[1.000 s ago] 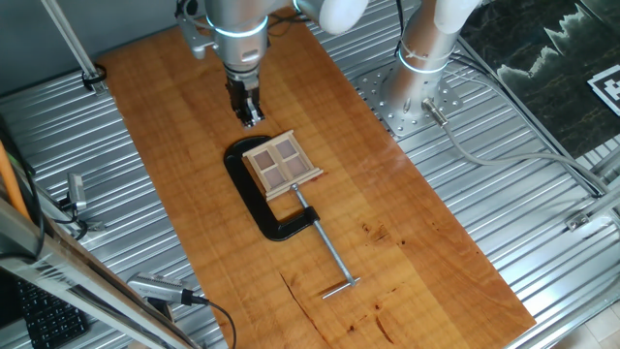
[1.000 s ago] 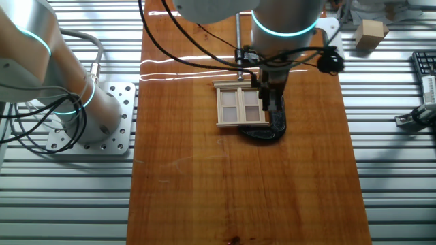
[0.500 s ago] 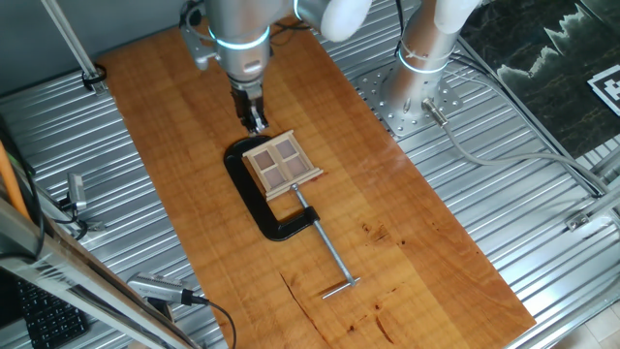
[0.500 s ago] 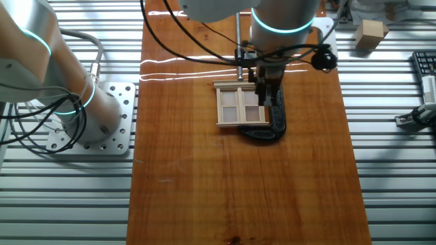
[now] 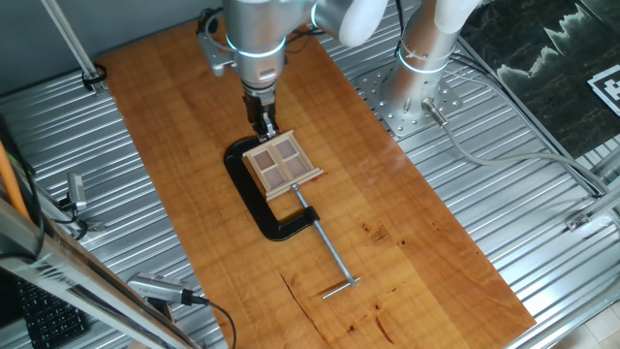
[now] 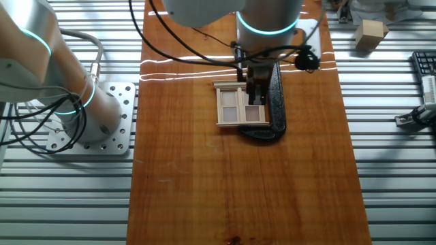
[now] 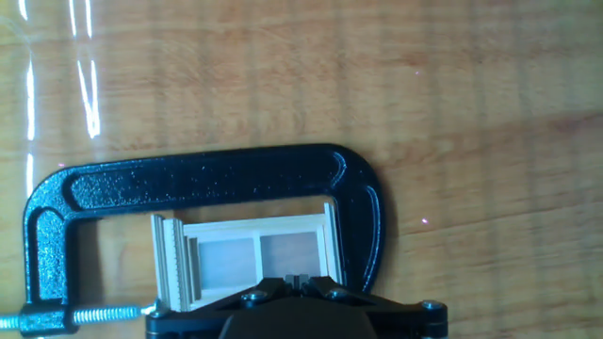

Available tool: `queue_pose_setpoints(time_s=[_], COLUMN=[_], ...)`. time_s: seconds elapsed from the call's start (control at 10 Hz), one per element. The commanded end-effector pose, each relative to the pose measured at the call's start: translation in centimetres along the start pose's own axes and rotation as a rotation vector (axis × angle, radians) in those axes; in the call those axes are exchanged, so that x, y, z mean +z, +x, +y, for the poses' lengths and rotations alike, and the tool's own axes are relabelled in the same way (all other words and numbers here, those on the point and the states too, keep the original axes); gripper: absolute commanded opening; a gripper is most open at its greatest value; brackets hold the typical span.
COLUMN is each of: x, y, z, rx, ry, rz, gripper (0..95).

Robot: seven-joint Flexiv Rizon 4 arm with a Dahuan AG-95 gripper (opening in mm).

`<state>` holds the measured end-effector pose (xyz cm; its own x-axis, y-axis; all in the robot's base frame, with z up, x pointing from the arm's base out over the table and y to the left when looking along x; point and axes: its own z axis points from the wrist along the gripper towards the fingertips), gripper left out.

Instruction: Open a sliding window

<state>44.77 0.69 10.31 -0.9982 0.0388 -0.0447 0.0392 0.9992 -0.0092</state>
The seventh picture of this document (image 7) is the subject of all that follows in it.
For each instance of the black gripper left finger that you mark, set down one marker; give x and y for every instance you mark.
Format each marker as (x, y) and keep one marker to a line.
(226, 306)

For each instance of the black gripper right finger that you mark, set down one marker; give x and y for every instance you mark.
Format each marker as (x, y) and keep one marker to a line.
(377, 313)

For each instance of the black metal C-clamp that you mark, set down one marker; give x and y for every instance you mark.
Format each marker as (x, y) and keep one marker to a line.
(212, 176)

